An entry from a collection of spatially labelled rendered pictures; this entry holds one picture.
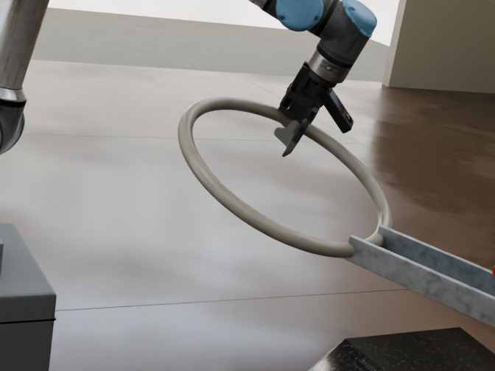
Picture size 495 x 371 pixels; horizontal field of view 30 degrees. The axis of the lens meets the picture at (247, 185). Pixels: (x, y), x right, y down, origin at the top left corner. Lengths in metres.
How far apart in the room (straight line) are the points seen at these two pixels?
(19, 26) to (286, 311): 2.32
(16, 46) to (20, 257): 0.46
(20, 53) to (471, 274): 1.05
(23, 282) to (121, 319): 1.80
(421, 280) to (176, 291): 2.46
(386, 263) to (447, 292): 0.13
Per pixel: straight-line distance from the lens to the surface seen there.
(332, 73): 2.00
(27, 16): 2.05
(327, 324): 4.01
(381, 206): 1.97
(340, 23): 1.96
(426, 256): 1.82
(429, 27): 9.94
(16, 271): 2.04
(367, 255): 1.75
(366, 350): 2.03
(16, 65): 2.08
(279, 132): 2.08
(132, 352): 3.53
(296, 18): 1.82
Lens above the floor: 1.69
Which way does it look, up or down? 17 degrees down
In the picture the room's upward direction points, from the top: 9 degrees clockwise
